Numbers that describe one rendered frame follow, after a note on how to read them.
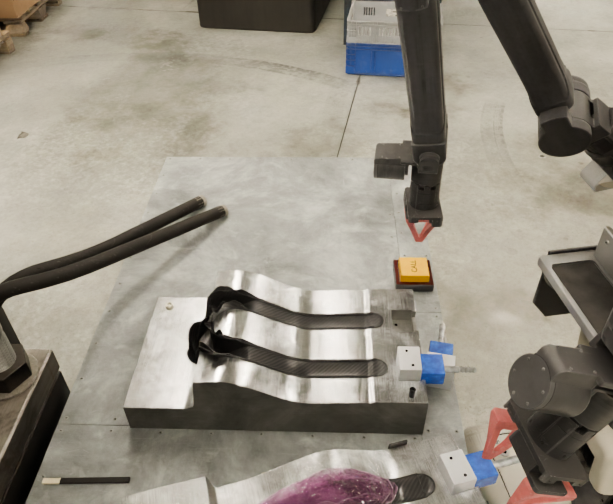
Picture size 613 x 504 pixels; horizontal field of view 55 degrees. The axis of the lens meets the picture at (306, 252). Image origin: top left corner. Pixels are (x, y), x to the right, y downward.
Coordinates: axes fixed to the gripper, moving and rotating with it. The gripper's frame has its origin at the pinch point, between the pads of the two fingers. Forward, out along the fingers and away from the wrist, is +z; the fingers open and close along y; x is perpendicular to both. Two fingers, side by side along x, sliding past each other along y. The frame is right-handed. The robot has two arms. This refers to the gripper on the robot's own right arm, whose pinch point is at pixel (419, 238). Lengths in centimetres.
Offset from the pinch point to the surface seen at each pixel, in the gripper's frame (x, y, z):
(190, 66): -123, -298, 90
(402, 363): -5.7, 32.9, -0.3
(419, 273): 0.5, 2.3, 7.8
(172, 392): -44, 36, 5
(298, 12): -50, -360, 75
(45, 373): -73, 26, 13
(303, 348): -22.4, 27.6, 2.7
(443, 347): 3.0, 22.8, 7.4
